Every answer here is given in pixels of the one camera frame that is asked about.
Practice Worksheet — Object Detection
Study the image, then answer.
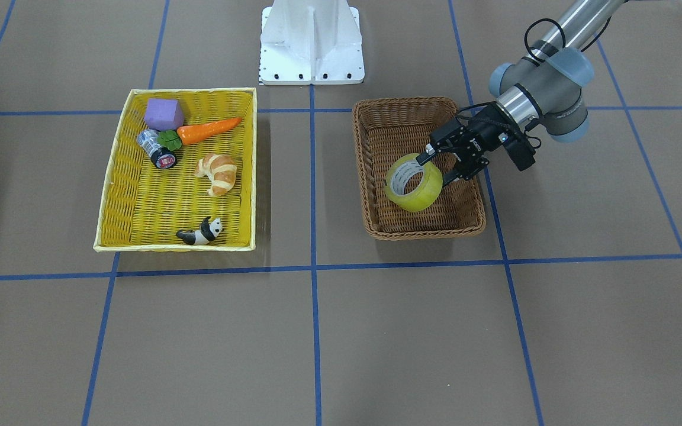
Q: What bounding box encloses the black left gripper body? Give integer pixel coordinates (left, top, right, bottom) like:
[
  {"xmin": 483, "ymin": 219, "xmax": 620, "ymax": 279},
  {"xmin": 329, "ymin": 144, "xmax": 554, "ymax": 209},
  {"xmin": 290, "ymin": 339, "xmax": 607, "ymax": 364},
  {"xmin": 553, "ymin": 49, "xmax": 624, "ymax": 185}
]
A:
[{"xmin": 430, "ymin": 104, "xmax": 525, "ymax": 160}]

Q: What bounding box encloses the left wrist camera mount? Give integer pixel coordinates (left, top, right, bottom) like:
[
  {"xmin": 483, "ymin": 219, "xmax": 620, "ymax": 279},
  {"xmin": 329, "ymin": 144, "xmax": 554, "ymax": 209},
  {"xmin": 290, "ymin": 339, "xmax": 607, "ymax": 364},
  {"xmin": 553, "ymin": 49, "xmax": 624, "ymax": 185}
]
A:
[{"xmin": 503, "ymin": 138, "xmax": 536, "ymax": 172}]

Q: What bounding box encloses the small dark can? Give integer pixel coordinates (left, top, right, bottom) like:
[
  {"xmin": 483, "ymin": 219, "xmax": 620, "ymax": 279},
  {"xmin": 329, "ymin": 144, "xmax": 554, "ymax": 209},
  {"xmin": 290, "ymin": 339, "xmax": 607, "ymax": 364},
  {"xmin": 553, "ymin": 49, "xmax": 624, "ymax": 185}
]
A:
[{"xmin": 136, "ymin": 129, "xmax": 178, "ymax": 170}]

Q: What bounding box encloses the brown paper table mat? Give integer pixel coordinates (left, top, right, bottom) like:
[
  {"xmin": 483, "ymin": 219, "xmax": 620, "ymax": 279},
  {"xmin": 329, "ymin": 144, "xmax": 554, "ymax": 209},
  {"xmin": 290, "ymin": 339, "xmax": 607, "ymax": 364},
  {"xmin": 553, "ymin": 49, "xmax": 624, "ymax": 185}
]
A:
[{"xmin": 0, "ymin": 1, "xmax": 682, "ymax": 425}]

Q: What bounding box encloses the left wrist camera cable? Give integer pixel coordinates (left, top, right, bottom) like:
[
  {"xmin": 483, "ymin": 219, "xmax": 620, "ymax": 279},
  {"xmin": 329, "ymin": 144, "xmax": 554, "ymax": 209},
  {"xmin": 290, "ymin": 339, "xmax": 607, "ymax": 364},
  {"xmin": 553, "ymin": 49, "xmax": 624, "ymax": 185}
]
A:
[{"xmin": 456, "ymin": 18, "xmax": 611, "ymax": 149}]

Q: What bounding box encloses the purple foam cube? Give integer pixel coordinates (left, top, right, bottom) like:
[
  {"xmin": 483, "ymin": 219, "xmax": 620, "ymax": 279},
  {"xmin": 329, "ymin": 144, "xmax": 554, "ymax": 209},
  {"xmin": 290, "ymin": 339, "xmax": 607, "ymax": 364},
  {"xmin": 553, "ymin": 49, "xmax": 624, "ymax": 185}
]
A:
[{"xmin": 143, "ymin": 98, "xmax": 185, "ymax": 131}]

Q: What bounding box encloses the brown wicker basket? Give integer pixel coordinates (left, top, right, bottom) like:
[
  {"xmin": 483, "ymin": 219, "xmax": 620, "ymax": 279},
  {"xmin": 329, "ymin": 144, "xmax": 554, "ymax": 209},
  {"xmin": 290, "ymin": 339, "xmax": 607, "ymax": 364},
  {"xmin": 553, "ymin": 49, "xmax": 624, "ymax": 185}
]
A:
[{"xmin": 352, "ymin": 96, "xmax": 487, "ymax": 241}]

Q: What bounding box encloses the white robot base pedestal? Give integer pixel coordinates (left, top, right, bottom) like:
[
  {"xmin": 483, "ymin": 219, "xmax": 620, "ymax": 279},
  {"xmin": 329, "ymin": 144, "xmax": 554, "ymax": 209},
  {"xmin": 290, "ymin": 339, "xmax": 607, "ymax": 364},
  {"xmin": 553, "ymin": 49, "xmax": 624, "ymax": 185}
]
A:
[{"xmin": 258, "ymin": 1, "xmax": 366, "ymax": 85}]

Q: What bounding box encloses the yellow wicker basket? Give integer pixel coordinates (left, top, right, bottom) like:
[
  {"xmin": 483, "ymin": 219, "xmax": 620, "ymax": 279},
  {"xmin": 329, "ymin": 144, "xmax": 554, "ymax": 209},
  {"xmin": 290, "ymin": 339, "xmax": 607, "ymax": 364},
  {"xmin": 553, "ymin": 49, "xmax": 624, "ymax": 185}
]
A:
[{"xmin": 93, "ymin": 87, "xmax": 258, "ymax": 253}]

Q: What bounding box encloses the toy croissant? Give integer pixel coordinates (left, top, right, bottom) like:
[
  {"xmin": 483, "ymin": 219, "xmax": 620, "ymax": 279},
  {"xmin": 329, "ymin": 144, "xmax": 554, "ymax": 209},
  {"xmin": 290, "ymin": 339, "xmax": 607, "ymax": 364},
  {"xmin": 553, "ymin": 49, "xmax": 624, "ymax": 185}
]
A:
[{"xmin": 193, "ymin": 153, "xmax": 237, "ymax": 198}]

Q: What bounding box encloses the orange toy carrot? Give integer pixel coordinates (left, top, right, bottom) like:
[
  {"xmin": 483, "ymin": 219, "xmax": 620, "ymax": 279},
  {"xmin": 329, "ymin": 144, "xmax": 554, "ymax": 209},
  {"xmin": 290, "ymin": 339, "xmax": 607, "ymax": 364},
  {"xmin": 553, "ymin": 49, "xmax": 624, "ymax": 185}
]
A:
[{"xmin": 157, "ymin": 118, "xmax": 243, "ymax": 151}]

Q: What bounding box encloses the yellow tape roll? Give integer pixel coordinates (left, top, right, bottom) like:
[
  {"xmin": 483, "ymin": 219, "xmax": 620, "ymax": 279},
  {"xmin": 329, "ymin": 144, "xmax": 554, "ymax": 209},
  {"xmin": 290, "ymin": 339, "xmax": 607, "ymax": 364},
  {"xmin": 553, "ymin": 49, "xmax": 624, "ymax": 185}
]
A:
[{"xmin": 384, "ymin": 154, "xmax": 443, "ymax": 212}]

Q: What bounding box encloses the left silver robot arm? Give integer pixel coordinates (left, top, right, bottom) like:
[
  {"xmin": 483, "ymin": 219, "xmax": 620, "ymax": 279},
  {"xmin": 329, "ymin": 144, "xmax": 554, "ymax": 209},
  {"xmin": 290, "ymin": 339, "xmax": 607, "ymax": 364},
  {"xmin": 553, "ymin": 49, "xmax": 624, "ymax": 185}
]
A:
[{"xmin": 414, "ymin": 1, "xmax": 623, "ymax": 186}]

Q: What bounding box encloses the toy panda figure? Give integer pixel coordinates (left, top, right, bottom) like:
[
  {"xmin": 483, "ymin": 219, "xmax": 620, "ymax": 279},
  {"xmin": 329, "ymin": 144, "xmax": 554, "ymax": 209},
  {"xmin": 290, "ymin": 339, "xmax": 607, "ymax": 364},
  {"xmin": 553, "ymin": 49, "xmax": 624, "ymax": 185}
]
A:
[{"xmin": 175, "ymin": 217, "xmax": 224, "ymax": 246}]

